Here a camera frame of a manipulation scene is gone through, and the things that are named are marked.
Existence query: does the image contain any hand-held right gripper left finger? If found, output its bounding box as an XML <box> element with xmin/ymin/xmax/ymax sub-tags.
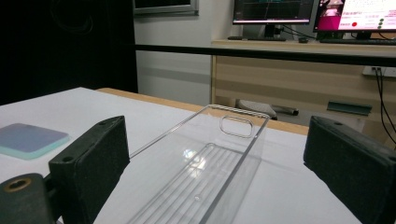
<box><xmin>49</xmin><ymin>115</ymin><xmax>131</xmax><ymax>224</ymax></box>

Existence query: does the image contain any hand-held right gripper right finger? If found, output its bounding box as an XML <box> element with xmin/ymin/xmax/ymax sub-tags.
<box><xmin>303</xmin><ymin>115</ymin><xmax>396</xmax><ymax>224</ymax></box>

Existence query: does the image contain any iridescent phone case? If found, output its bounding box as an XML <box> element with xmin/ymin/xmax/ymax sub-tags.
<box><xmin>0</xmin><ymin>122</ymin><xmax>71</xmax><ymax>161</ymax></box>

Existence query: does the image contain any clear plastic storage bin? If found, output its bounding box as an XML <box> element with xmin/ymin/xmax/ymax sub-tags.
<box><xmin>127</xmin><ymin>104</ymin><xmax>271</xmax><ymax>224</ymax></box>

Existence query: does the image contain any black cylinder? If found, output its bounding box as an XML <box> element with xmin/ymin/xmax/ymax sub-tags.
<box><xmin>271</xmin><ymin>105</ymin><xmax>300</xmax><ymax>117</ymax></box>

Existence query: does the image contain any white power strip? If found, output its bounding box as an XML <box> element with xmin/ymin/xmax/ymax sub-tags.
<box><xmin>361</xmin><ymin>65</ymin><xmax>396</xmax><ymax>78</ymax></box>

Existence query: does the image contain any grey chair base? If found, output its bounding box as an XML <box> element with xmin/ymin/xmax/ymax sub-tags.
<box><xmin>235</xmin><ymin>99</ymin><xmax>278</xmax><ymax>120</ymax></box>

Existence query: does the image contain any light wooden desk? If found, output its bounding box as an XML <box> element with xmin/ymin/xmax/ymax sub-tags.
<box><xmin>210</xmin><ymin>38</ymin><xmax>396</xmax><ymax>147</ymax></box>

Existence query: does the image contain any black keyboard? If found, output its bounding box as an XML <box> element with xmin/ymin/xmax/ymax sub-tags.
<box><xmin>319</xmin><ymin>37</ymin><xmax>396</xmax><ymax>47</ymax></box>
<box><xmin>227</xmin><ymin>35</ymin><xmax>287</xmax><ymax>42</ymax></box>

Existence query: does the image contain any monitor with pink screen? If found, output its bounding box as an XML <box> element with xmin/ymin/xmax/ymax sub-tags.
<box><xmin>312</xmin><ymin>0</ymin><xmax>396</xmax><ymax>40</ymax></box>

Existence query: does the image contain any grey framed screen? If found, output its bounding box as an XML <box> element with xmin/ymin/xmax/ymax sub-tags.
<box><xmin>133</xmin><ymin>0</ymin><xmax>200</xmax><ymax>17</ymax></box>

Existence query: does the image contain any monitor with dark screen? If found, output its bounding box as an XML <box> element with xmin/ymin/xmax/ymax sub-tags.
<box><xmin>233</xmin><ymin>0</ymin><xmax>316</xmax><ymax>38</ymax></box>

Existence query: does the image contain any black cable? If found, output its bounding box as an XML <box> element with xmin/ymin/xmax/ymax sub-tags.
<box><xmin>374</xmin><ymin>66</ymin><xmax>396</xmax><ymax>145</ymax></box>

